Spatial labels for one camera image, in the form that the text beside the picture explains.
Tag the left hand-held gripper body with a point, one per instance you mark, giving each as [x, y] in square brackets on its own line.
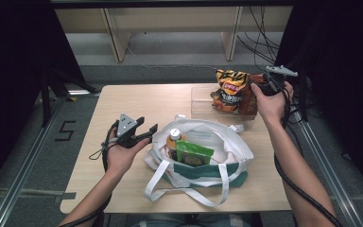
[126, 124]

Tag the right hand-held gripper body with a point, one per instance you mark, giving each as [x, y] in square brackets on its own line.
[274, 83]

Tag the orange juice bottle white cap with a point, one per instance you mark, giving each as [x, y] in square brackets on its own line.
[174, 135]

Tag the yellow chips bag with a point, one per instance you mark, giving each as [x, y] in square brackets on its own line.
[230, 91]

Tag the white and teal tote bag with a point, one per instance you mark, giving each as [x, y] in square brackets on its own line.
[198, 179]

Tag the person's right hand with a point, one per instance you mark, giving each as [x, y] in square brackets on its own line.
[272, 107]

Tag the person's left hand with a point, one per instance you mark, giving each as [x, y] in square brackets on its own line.
[119, 157]

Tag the green snack packet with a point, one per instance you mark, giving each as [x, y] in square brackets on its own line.
[192, 154]

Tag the black curtain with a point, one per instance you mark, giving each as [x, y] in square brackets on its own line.
[343, 47]
[12, 78]

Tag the black tripod stand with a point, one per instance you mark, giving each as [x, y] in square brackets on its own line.
[45, 94]

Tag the beige desk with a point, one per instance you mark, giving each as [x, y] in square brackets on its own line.
[170, 19]

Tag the aluminium floor rail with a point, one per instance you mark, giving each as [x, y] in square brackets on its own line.
[331, 176]
[19, 176]

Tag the black frame bar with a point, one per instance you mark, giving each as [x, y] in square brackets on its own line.
[170, 3]

